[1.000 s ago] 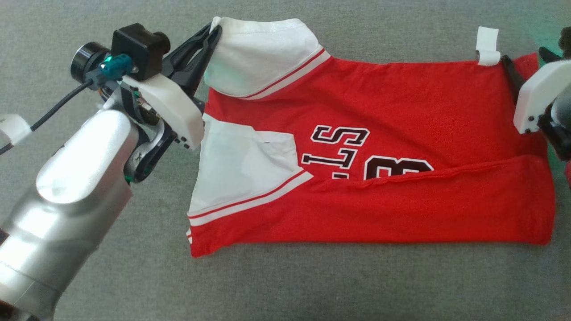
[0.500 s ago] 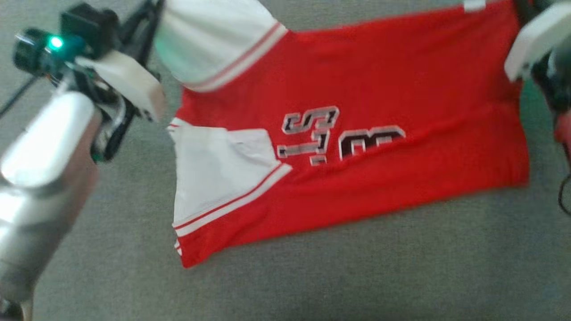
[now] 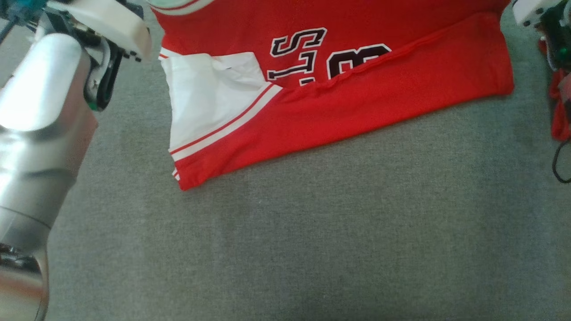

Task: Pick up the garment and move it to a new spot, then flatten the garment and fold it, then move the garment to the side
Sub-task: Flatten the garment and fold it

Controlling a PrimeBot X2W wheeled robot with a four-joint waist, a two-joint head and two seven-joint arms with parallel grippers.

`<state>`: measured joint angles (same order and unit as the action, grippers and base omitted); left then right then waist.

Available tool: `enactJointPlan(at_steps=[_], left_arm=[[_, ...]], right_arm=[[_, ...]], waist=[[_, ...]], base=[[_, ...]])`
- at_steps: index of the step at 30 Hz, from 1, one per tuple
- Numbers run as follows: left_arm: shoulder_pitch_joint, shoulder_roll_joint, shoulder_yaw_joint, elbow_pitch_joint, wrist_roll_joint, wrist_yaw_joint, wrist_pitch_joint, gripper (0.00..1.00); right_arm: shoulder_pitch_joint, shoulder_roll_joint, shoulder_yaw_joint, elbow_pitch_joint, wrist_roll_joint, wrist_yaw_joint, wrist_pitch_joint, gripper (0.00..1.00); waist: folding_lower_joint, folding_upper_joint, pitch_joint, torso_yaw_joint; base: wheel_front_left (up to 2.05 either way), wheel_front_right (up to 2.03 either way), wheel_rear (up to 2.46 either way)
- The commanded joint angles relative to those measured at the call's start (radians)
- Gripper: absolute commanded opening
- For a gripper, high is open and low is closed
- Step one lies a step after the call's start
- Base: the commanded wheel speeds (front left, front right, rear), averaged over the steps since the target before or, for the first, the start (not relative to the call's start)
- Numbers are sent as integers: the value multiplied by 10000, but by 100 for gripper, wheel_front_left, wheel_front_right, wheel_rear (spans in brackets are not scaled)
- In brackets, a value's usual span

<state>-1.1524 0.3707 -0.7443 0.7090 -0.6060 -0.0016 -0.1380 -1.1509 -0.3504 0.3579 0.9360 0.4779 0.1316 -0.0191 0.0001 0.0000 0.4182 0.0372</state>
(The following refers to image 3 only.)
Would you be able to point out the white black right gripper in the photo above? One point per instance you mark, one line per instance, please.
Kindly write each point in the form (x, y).
(533, 11)

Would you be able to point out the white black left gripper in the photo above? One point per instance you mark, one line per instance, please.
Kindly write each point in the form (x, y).
(111, 22)

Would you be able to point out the red white basketball jersey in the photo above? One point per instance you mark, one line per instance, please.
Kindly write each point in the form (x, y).
(357, 116)

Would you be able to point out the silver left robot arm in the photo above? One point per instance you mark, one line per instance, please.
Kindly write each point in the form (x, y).
(40, 133)

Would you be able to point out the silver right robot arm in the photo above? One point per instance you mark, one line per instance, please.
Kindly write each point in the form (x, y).
(557, 31)

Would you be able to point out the crumpled red garment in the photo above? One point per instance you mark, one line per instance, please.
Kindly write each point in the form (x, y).
(560, 125)

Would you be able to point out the grey fabric sofa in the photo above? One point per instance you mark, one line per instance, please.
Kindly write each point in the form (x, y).
(312, 245)

